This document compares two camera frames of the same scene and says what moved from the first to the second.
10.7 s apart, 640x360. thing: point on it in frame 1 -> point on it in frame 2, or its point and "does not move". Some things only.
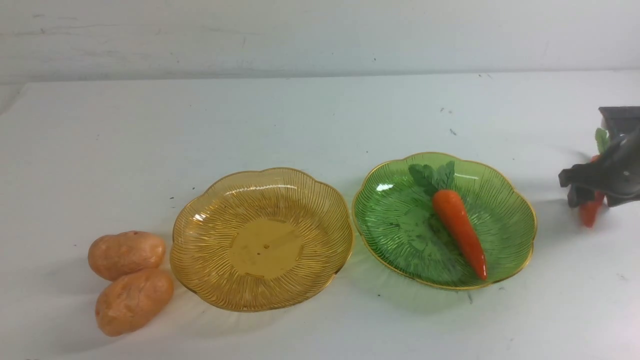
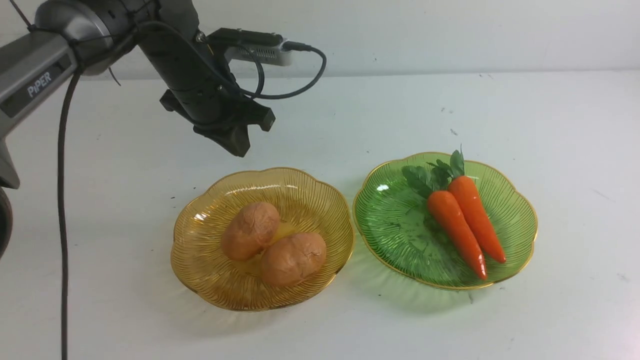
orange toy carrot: [589, 208] -> [461, 183]
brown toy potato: [111, 257] -> [246, 233]
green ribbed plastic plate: [398, 226] does not move
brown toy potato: [130, 303] -> [291, 259]
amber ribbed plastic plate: [263, 240] does not move
